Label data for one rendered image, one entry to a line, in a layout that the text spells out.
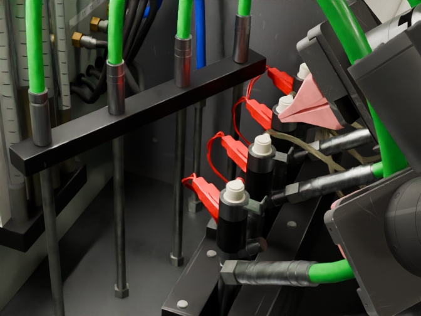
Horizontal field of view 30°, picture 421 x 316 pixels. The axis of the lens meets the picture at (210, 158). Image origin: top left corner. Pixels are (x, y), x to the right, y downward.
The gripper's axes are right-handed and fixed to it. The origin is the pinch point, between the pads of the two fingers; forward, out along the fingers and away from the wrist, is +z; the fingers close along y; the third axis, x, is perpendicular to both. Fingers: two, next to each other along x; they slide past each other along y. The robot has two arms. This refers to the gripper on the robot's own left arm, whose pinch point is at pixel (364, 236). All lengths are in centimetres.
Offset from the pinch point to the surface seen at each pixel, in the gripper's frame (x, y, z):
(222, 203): -5.9, 2.7, 19.9
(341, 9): -13.1, -0.8, -9.0
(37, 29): -26.5, 11.5, 18.9
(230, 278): -0.3, 6.8, 12.0
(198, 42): -24.6, -8.7, 41.5
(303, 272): 0.9, 3.5, 4.6
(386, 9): -22, -45, 61
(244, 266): -0.8, 5.7, 10.6
